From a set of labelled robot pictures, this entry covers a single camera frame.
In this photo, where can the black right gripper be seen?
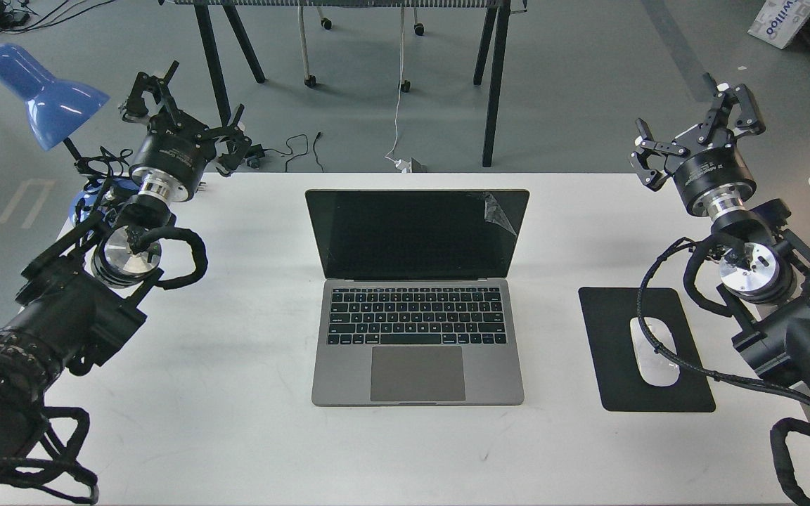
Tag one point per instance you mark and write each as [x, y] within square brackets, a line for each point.
[716, 181]

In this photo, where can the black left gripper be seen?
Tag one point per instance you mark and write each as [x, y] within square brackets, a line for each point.
[172, 158]

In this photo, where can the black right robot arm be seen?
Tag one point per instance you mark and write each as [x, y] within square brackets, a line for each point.
[751, 267]

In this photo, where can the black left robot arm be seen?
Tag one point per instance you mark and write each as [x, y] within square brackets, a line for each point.
[80, 303]

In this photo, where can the blue desk lamp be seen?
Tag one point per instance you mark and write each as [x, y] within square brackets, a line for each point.
[56, 108]

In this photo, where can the cardboard box with print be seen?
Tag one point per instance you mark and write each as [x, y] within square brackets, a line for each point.
[778, 22]

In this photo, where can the black mouse pad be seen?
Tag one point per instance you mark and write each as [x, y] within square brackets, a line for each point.
[607, 312]

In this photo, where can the white power adapter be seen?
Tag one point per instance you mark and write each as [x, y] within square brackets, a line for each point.
[409, 166]

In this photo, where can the white computer mouse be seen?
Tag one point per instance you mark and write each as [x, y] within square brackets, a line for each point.
[654, 368]

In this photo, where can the grey open laptop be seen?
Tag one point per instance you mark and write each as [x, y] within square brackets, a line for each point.
[416, 308]

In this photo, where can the black background table frame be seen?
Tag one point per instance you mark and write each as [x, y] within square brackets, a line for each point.
[406, 64]

